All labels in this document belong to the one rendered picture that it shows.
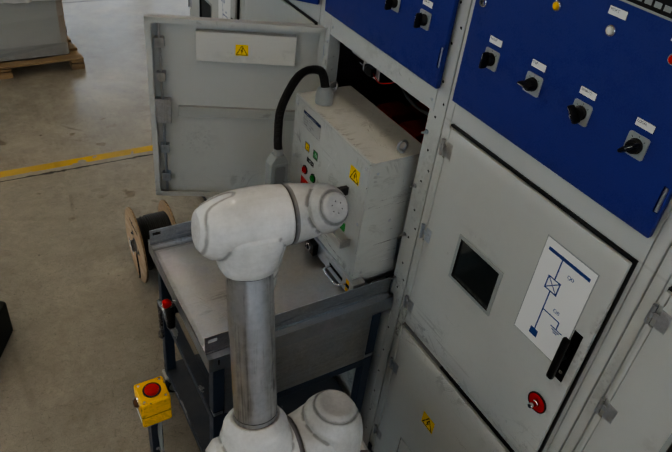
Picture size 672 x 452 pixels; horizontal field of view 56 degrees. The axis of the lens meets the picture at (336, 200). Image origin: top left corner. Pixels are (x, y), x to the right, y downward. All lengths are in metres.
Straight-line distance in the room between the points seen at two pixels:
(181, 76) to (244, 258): 1.25
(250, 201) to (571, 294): 0.78
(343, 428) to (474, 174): 0.72
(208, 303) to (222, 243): 0.93
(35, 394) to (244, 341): 1.83
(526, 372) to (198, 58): 1.49
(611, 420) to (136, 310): 2.36
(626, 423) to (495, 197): 0.60
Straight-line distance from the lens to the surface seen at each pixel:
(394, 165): 1.94
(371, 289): 2.20
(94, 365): 3.15
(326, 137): 2.09
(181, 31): 2.34
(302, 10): 2.45
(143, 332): 3.25
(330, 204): 1.27
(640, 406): 1.58
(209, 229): 1.24
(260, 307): 1.35
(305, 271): 2.29
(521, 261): 1.66
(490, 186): 1.68
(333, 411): 1.59
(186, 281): 2.24
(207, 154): 2.56
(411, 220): 2.03
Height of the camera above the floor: 2.37
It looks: 35 degrees down
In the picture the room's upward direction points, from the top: 8 degrees clockwise
